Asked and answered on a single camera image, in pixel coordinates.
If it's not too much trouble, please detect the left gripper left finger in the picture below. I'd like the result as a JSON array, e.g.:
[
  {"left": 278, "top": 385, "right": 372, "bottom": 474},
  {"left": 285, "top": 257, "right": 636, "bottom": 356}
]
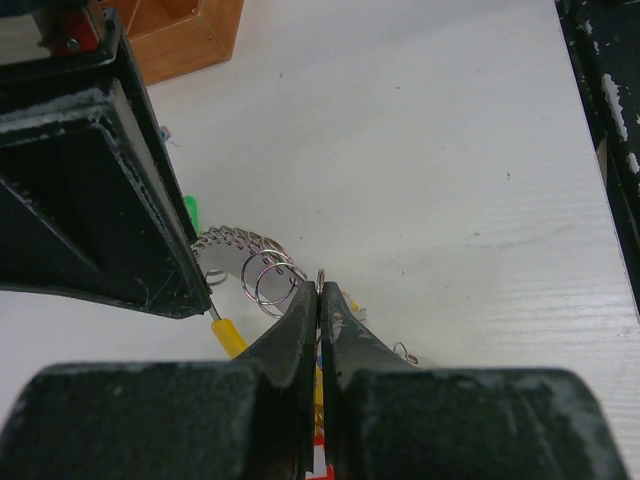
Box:
[{"left": 1, "top": 282, "right": 317, "bottom": 479}]

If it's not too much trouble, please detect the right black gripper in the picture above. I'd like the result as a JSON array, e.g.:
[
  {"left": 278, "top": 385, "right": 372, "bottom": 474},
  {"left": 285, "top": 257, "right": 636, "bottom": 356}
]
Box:
[{"left": 1, "top": 1, "right": 124, "bottom": 86}]

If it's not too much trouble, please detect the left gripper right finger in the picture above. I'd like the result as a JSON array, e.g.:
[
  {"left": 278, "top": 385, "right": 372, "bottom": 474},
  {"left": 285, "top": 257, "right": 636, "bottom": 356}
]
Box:
[{"left": 320, "top": 282, "right": 628, "bottom": 479}]

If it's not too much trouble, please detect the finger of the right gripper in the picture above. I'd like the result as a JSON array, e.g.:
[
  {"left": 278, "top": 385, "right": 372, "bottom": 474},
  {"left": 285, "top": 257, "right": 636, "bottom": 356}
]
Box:
[{"left": 1, "top": 79, "right": 210, "bottom": 319}]

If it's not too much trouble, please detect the green tag key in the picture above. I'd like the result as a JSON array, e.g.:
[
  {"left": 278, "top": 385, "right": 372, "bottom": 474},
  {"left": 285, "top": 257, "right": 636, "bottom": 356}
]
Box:
[{"left": 184, "top": 195, "right": 201, "bottom": 235}]

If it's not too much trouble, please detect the large metal keyring yellow handle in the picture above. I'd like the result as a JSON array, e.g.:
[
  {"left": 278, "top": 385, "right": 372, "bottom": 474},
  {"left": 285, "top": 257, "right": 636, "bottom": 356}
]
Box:
[{"left": 192, "top": 225, "right": 311, "bottom": 359}]

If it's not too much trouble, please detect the wooden compartment tray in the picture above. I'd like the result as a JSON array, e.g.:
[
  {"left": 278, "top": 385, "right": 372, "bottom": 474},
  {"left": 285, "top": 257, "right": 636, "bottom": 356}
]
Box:
[{"left": 100, "top": 0, "right": 244, "bottom": 85}]

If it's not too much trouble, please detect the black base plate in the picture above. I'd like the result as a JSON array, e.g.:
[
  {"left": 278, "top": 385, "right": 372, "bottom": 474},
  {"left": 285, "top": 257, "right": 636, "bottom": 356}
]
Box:
[{"left": 555, "top": 1, "right": 639, "bottom": 297}]

